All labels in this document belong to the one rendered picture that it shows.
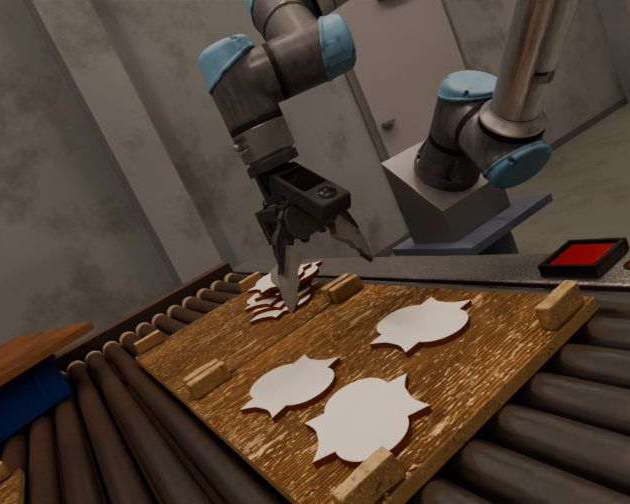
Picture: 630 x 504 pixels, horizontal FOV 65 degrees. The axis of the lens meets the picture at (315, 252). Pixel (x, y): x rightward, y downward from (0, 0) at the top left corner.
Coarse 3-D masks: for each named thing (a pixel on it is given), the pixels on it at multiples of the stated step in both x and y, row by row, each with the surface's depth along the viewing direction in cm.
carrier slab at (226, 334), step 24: (216, 312) 112; (240, 312) 103; (312, 312) 84; (192, 336) 102; (216, 336) 95; (240, 336) 89; (264, 336) 83; (144, 360) 101; (168, 360) 94; (192, 360) 88; (240, 360) 77; (168, 384) 81
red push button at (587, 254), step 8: (568, 248) 66; (576, 248) 65; (584, 248) 64; (592, 248) 63; (600, 248) 62; (608, 248) 61; (560, 256) 65; (568, 256) 64; (576, 256) 63; (584, 256) 62; (592, 256) 61; (600, 256) 60
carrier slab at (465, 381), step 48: (384, 288) 80; (432, 288) 71; (288, 336) 78; (336, 336) 70; (480, 336) 53; (528, 336) 49; (240, 384) 69; (336, 384) 57; (432, 384) 49; (480, 384) 45; (240, 432) 56; (288, 432) 52; (432, 432) 42; (288, 480) 44; (336, 480) 42
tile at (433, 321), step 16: (432, 304) 64; (448, 304) 62; (464, 304) 60; (384, 320) 66; (400, 320) 64; (416, 320) 62; (432, 320) 60; (448, 320) 58; (464, 320) 56; (384, 336) 61; (400, 336) 59; (416, 336) 58; (432, 336) 56; (448, 336) 55
